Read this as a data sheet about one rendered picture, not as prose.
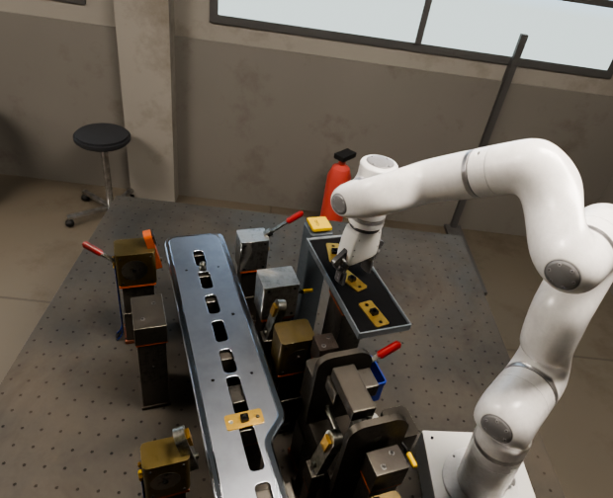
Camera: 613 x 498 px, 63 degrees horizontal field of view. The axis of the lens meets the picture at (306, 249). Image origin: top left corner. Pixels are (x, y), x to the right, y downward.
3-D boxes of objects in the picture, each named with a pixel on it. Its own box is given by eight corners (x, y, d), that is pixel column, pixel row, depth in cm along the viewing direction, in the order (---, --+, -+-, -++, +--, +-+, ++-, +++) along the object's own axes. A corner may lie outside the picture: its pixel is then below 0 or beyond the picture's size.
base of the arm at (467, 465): (509, 453, 135) (531, 412, 124) (526, 526, 120) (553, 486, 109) (438, 444, 136) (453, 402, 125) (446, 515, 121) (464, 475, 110)
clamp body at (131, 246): (115, 328, 166) (102, 239, 144) (158, 321, 171) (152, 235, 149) (116, 347, 160) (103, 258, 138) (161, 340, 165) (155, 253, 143)
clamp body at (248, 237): (230, 312, 179) (235, 229, 157) (263, 308, 183) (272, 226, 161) (235, 327, 173) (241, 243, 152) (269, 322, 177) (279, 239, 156)
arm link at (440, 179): (451, 214, 86) (331, 225, 110) (496, 190, 96) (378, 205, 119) (439, 163, 84) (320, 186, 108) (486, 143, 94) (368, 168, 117)
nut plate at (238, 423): (227, 431, 108) (227, 428, 107) (223, 416, 111) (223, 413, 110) (265, 422, 111) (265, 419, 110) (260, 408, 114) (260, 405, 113)
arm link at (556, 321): (479, 408, 110) (512, 368, 120) (531, 444, 104) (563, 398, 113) (551, 215, 81) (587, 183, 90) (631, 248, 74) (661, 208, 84)
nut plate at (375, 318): (357, 303, 122) (358, 300, 121) (370, 300, 124) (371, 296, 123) (376, 328, 116) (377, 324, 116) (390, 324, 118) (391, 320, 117)
